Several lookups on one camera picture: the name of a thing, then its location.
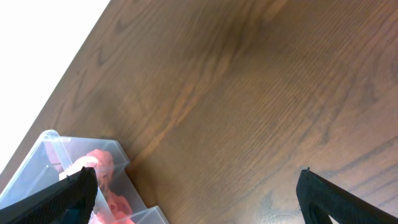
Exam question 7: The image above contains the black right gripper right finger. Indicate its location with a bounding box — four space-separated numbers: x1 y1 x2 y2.
296 169 397 224

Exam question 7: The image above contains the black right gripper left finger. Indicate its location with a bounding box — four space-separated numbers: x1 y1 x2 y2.
1 167 98 224

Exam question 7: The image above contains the pink t-shirt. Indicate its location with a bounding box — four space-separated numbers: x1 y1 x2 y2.
67 149 136 224

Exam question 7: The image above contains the clear plastic storage container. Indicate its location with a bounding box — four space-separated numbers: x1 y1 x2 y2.
1 130 168 224

